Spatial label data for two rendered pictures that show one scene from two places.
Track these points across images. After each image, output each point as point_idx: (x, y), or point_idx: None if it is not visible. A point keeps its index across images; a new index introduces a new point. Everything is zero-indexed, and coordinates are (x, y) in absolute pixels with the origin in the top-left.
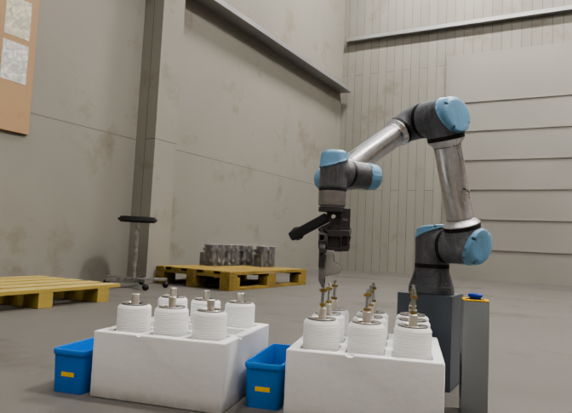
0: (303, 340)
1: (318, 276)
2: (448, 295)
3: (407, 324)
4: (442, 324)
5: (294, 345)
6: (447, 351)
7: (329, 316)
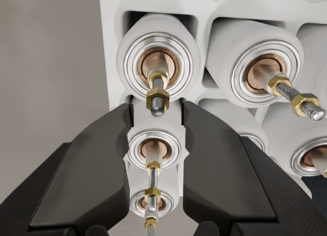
0: (143, 18)
1: (105, 114)
2: None
3: (163, 199)
4: (326, 217)
5: None
6: None
7: (226, 81)
